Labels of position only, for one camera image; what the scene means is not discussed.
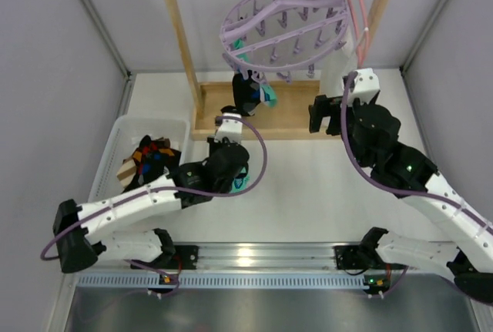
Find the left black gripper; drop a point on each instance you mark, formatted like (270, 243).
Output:
(229, 109)

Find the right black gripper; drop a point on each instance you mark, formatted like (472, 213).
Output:
(333, 117)

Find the green sock front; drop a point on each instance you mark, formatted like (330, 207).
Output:
(241, 181)

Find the green sock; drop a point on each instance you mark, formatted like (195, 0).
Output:
(267, 94)
(241, 181)

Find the black blue grey sock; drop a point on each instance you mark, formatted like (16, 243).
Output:
(147, 173)

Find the purple round clip hanger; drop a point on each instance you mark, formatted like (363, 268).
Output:
(282, 36)

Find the argyle red orange sock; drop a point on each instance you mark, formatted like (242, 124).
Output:
(156, 150)

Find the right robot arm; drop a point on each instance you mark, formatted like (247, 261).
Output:
(411, 177)

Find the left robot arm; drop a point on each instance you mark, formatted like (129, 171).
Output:
(91, 233)

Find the white cloth on hanger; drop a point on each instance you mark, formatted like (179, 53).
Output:
(336, 66)

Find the brown socks in basket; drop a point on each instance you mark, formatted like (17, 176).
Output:
(126, 172)

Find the green sock rear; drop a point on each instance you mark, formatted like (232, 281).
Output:
(267, 94)

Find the white plastic basket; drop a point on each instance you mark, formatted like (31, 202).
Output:
(123, 140)

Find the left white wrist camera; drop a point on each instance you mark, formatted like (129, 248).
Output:
(230, 128)

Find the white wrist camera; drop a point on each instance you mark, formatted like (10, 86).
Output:
(230, 128)
(365, 88)

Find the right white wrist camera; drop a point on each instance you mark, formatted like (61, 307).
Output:
(365, 88)

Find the wooden clothes rack frame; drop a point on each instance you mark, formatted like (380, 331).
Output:
(287, 121)

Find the pink wire hanger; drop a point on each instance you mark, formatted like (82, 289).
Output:
(358, 12)

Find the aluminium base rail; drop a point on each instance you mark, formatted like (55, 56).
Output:
(269, 257)

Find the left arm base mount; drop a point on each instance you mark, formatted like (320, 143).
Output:
(184, 258)

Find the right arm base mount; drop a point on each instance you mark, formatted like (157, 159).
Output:
(352, 258)

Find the grey slotted cable duct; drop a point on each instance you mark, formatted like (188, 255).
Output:
(274, 281)

